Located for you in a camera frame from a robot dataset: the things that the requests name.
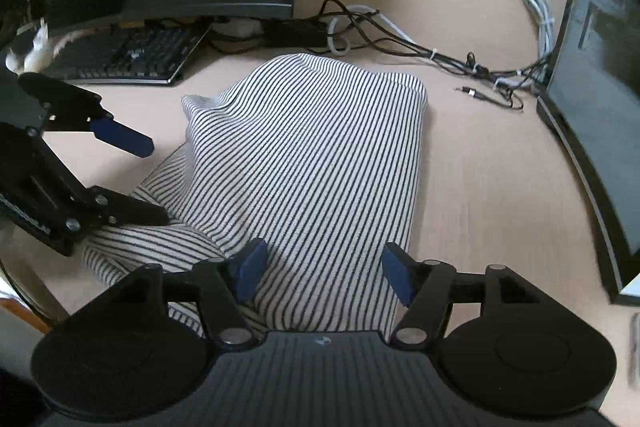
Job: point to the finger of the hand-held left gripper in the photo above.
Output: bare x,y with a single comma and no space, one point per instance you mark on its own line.
131,211
125,140

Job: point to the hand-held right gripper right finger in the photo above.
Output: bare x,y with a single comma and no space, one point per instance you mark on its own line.
398,276

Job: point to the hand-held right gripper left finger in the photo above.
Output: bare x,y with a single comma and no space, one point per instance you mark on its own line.
251,268

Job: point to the black white striped garment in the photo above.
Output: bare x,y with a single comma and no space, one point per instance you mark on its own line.
305,157

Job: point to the black keyboard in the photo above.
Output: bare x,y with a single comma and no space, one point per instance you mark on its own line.
125,54

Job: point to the black power adapter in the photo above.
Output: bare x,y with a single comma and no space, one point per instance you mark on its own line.
295,32

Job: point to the black curved monitor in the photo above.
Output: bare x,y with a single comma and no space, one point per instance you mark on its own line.
600,72

